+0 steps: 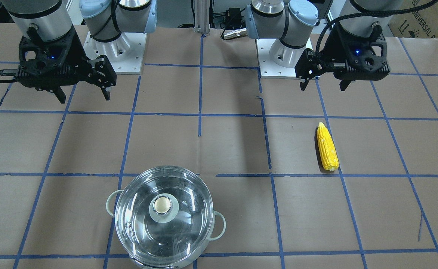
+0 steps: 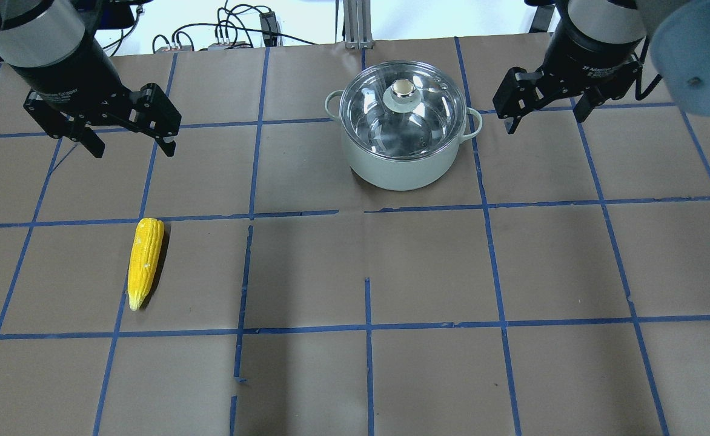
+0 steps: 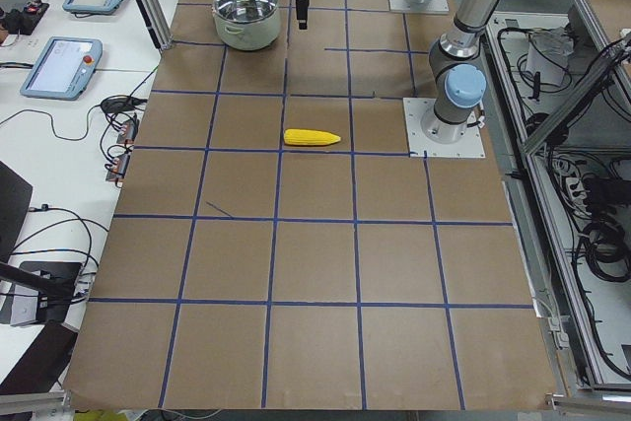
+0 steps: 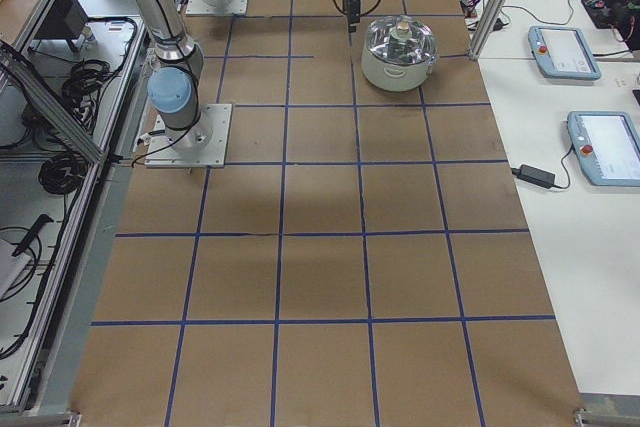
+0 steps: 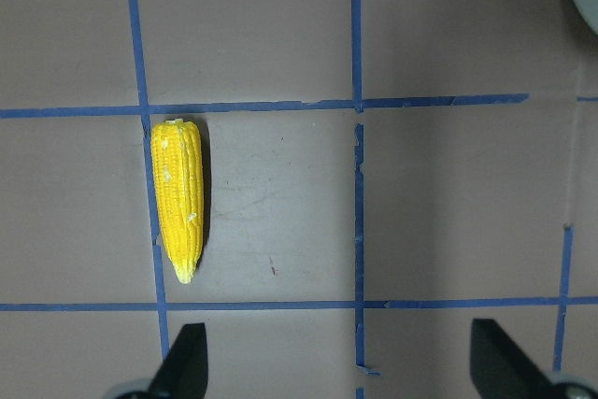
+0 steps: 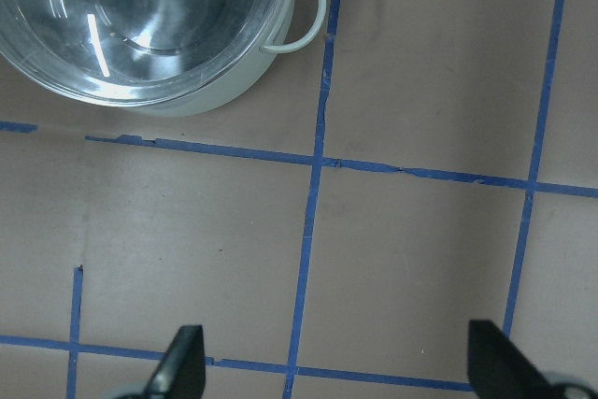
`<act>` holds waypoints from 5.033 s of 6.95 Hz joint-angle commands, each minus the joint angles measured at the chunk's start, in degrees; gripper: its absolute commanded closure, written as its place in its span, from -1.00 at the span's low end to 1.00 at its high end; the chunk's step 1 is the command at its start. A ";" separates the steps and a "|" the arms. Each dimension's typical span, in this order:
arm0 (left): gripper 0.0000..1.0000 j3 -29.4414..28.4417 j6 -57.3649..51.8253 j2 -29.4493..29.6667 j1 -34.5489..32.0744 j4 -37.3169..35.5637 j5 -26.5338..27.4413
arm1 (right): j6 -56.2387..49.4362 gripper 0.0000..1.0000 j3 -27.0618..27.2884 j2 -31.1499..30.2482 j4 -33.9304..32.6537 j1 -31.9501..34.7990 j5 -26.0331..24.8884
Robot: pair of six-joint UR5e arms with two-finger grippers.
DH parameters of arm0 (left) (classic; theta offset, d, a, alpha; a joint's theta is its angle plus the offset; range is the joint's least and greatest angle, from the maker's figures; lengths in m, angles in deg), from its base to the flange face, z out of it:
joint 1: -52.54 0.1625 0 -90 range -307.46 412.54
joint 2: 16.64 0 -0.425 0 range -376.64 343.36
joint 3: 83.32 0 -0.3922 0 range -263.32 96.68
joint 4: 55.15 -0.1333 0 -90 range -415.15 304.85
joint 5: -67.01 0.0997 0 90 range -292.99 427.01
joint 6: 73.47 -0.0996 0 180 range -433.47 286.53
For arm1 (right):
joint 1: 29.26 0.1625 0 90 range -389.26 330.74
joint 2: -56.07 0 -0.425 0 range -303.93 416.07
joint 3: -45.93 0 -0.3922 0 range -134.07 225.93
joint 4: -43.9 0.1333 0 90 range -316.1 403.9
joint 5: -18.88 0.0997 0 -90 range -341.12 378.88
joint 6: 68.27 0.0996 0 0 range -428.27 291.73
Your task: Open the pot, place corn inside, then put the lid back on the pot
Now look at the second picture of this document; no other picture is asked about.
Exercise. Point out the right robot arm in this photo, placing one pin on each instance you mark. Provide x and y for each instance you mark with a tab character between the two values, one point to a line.
675	49

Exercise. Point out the pale green cooking pot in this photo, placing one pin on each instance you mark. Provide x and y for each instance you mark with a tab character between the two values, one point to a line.
411	174

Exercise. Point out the black power adapter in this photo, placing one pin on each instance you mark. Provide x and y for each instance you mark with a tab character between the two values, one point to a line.
269	29

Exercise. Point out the yellow corn cob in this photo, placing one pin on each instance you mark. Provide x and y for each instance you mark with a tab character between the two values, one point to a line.
144	259

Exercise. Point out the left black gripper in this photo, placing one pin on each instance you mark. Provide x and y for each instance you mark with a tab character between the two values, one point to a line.
71	71

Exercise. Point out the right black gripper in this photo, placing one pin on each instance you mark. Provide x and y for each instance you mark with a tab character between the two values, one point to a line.
586	56

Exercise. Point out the glass pot lid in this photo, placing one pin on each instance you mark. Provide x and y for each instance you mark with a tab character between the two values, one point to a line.
403	111

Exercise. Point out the aluminium frame post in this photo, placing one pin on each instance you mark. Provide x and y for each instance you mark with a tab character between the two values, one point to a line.
357	24

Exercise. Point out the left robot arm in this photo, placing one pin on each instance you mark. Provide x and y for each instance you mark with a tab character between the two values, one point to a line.
42	33

